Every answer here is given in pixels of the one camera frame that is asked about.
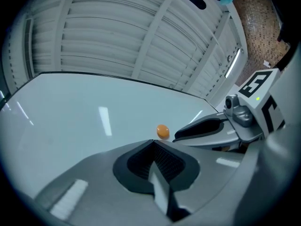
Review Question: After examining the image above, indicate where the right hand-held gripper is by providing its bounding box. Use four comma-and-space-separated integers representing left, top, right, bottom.
173, 68, 286, 152

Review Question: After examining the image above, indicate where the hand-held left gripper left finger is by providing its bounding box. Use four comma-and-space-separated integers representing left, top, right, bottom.
34, 139, 169, 226

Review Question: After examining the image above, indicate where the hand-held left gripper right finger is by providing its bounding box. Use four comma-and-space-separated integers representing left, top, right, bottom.
152, 139, 246, 222

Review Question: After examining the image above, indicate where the orange round magnet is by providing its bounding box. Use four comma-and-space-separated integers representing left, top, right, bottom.
156, 124, 170, 140

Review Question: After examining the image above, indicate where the long ceiling strip light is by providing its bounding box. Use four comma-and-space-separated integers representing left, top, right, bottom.
224, 48, 242, 79

